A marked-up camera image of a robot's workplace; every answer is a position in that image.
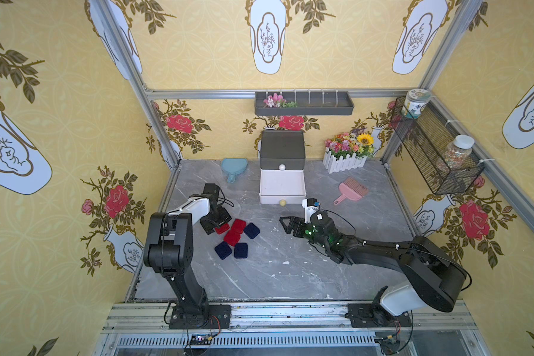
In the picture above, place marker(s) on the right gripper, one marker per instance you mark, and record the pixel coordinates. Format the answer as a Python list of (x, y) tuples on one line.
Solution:
[(299, 227)]

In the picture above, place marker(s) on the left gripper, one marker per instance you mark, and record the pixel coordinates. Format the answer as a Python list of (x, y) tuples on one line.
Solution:
[(216, 222)]

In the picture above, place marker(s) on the three-drawer storage cabinet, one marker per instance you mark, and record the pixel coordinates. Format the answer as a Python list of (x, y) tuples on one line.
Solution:
[(282, 158)]

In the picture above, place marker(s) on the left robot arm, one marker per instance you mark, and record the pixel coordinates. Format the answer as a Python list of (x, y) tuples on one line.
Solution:
[(169, 248)]

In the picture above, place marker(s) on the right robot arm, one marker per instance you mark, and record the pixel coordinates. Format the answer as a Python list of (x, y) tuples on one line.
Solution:
[(432, 278)]

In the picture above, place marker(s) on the red brooch box left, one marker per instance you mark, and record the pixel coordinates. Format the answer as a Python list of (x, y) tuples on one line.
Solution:
[(223, 229)]

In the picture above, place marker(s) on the red brooch box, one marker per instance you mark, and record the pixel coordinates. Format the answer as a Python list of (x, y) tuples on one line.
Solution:
[(223, 229), (238, 226), (232, 238)]

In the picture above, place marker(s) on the red brooch box upper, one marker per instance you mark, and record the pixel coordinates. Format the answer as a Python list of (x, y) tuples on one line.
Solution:
[(238, 226)]

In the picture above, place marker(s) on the red brooch box lower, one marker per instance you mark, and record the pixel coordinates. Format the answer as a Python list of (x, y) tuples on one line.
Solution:
[(232, 238)]

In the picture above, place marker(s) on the navy brooch box bottom left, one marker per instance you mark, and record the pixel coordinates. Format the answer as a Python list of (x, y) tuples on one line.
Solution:
[(223, 250)]

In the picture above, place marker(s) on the navy brooch box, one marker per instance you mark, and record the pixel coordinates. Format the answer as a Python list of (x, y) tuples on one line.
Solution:
[(251, 231), (241, 251), (223, 250)]

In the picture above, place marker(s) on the navy brooch box bottom right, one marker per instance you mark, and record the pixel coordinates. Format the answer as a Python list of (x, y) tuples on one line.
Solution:
[(241, 251)]

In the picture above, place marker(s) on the blue dustpan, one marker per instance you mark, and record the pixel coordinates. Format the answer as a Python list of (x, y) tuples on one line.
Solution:
[(232, 167)]

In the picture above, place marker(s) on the flowers in white fence planter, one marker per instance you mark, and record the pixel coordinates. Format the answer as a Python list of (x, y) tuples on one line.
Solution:
[(348, 150)]

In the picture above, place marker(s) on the pink flowers on shelf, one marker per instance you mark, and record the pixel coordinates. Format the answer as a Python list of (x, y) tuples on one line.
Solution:
[(278, 101)]

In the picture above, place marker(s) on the small circuit board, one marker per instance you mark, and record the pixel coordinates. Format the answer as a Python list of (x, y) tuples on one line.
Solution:
[(201, 340)]

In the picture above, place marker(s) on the jar with patterned lid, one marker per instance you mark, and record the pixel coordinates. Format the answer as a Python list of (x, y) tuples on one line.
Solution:
[(415, 102)]

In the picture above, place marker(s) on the glass jar white lid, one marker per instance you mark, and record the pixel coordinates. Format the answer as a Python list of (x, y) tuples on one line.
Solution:
[(456, 153)]

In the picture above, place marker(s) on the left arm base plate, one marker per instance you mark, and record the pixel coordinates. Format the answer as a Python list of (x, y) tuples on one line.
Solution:
[(211, 316)]

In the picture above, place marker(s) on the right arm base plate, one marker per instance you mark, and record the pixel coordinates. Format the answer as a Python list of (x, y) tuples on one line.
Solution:
[(365, 315)]

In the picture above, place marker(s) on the grey wall shelf tray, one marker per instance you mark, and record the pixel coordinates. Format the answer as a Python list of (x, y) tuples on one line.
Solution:
[(310, 103)]

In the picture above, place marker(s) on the black wire basket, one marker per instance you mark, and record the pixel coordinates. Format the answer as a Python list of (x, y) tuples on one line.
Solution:
[(426, 139)]

